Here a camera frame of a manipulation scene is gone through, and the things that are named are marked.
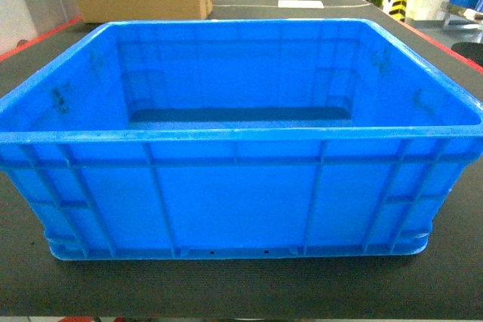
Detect large blue plastic crate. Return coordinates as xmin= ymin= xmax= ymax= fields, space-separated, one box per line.
xmin=1 ymin=19 xmax=482 ymax=261

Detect black yellow striped post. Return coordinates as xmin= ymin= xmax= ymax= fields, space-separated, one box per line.
xmin=389 ymin=0 xmax=408 ymax=23

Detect white paper sheet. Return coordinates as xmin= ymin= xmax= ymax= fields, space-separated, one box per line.
xmin=277 ymin=0 xmax=324 ymax=9

